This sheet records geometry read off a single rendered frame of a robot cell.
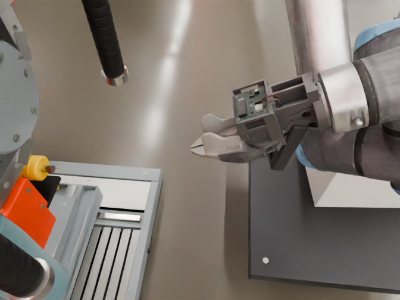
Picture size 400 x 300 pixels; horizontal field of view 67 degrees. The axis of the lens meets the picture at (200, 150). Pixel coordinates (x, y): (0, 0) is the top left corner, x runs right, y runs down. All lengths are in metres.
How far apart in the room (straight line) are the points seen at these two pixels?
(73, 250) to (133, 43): 1.36
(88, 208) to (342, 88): 0.89
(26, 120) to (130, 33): 1.75
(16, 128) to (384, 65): 0.45
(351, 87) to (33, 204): 0.63
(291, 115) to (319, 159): 0.14
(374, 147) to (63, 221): 0.86
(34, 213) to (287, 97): 0.57
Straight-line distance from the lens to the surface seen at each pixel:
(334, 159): 0.54
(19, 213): 0.71
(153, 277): 1.14
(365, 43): 0.84
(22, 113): 0.44
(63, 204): 1.06
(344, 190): 0.89
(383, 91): 0.43
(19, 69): 0.43
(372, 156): 0.51
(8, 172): 0.68
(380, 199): 0.97
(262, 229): 0.87
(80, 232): 1.07
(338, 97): 0.42
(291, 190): 0.95
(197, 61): 1.86
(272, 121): 0.41
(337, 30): 0.51
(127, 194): 1.19
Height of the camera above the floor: 1.09
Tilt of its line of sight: 52 degrees down
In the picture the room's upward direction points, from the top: straight up
